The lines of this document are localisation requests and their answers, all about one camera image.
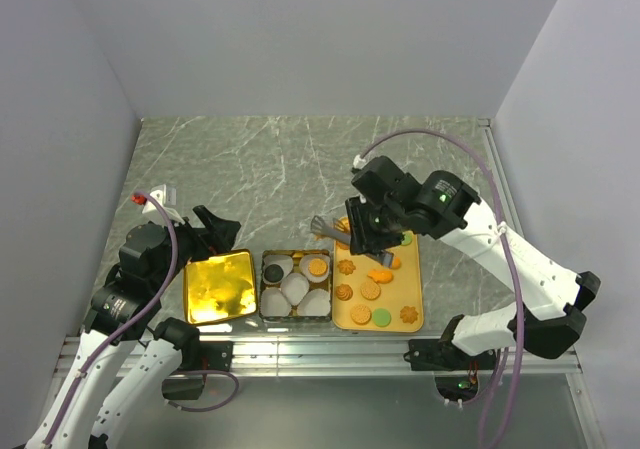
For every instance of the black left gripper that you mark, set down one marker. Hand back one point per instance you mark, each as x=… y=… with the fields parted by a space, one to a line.
x=217 y=236

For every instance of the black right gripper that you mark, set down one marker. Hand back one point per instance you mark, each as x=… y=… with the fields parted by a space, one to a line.
x=362 y=238

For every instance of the black sandwich cookie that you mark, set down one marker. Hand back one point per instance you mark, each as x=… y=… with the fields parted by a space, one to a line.
x=273 y=274

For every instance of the metal serving tongs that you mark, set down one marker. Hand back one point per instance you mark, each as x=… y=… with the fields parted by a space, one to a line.
x=319 y=227

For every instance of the round dotted biscuit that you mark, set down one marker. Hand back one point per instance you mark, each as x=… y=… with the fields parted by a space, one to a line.
x=317 y=267
x=370 y=290
x=360 y=314

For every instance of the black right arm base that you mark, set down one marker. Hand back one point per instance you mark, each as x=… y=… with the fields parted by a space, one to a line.
x=436 y=356

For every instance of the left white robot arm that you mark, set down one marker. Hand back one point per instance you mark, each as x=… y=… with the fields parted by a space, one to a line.
x=94 y=403

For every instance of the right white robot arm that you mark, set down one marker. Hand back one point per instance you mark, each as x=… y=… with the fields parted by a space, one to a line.
x=547 y=316

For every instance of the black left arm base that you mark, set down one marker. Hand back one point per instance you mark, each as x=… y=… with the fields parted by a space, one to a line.
x=208 y=355

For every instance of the gold tin lid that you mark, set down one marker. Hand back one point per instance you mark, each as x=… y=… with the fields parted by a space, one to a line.
x=220 y=289

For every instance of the white paper cup top-left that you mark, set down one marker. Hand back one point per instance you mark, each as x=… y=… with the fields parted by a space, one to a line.
x=284 y=260

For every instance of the orange flower cookie middle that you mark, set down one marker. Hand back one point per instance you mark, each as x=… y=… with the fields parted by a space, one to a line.
x=346 y=267

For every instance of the white paper cup bottom-left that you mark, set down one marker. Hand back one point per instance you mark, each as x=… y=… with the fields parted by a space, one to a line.
x=274 y=304

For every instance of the green christmas cookie tin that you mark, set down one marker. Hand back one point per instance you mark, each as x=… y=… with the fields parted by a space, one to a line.
x=293 y=317

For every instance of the white paper cup centre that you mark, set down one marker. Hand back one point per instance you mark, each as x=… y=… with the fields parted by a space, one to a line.
x=294 y=287

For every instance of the yellow cookie tray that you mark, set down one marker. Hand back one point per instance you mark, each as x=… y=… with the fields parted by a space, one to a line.
x=404 y=290

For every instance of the white paper cup top-right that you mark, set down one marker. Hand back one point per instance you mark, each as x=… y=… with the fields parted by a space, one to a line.
x=303 y=267

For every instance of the swirl butter cookie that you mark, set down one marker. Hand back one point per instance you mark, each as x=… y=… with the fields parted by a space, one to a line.
x=344 y=292

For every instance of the orange flower cookie bottom-right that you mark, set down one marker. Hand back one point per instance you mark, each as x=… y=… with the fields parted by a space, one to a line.
x=409 y=314

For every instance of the green round cookie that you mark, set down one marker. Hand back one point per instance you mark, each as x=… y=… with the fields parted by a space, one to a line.
x=381 y=317

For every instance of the round dotted biscuit bottom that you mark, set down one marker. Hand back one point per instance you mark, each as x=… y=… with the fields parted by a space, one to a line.
x=360 y=314

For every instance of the white paper cup bottom-right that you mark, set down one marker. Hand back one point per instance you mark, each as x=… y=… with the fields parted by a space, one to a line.
x=316 y=303

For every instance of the aluminium frame rail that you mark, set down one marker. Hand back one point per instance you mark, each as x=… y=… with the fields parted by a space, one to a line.
x=364 y=355

